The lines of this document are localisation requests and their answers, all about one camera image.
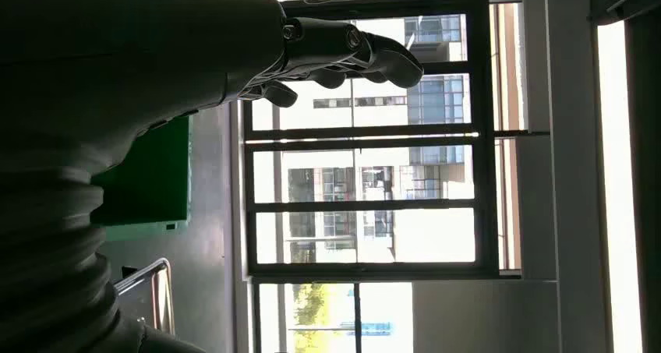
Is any black framed window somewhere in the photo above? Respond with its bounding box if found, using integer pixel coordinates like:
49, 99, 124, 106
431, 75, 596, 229
241, 0, 501, 282

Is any green box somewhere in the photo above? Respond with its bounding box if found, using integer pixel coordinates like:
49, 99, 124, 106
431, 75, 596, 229
90, 115, 193, 242

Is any ribbed grey left arm sleeve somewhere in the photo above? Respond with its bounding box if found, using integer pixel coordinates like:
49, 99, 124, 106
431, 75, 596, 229
0, 165, 207, 353

